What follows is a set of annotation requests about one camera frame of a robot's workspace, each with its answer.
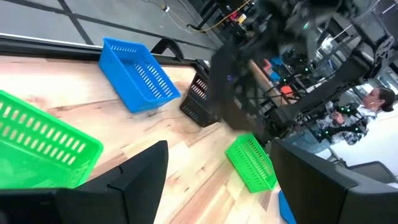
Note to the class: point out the person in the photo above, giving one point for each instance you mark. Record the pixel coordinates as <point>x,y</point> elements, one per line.
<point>373,105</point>

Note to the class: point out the black curved frame bracket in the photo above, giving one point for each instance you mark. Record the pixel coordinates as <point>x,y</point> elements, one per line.
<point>168,43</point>

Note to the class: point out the blue plastic slotted basket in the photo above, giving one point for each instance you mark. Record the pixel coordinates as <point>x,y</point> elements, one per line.
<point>285,211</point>
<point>133,77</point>

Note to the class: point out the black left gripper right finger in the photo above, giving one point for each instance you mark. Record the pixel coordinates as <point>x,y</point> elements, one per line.
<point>314,186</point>

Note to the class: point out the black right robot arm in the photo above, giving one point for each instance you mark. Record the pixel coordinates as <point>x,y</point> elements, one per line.
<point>326,90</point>

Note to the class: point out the black plastic slotted basket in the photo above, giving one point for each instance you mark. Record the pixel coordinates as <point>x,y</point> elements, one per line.
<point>196,105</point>

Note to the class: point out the black table frame rail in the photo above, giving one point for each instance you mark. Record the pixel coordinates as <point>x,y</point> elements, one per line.
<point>46,48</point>

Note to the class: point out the green plastic slotted basket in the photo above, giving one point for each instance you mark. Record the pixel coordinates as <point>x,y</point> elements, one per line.
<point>248,161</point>
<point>37,155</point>

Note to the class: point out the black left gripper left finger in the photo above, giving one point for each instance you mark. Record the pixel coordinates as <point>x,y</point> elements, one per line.
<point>133,186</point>

